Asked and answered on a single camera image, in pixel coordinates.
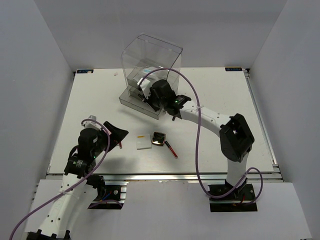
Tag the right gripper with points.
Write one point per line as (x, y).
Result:
(153, 92)

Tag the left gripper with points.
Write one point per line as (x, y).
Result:
(116, 135)

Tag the clear acrylic drawer organizer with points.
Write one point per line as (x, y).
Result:
(151, 51)

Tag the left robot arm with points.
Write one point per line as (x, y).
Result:
(79, 186)

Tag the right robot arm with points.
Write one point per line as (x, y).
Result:
(236, 138)

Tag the white square compact box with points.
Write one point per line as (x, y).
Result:
(143, 142)

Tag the black gold compact case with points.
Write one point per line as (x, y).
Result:
(158, 138)

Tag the red lip gloss centre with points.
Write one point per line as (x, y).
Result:
(171, 149)

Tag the blue label right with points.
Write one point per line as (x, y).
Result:
(233, 69)

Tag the blue label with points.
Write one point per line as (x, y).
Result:
(84, 71)
(233, 69)

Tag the blue label left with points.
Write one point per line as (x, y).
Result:
(84, 71)

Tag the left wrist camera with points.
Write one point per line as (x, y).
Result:
(91, 123)

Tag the aluminium front rail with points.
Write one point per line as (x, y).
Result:
(189, 177)

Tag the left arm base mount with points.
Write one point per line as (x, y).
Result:
(112, 197)

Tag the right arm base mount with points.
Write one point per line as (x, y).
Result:
(235, 202)

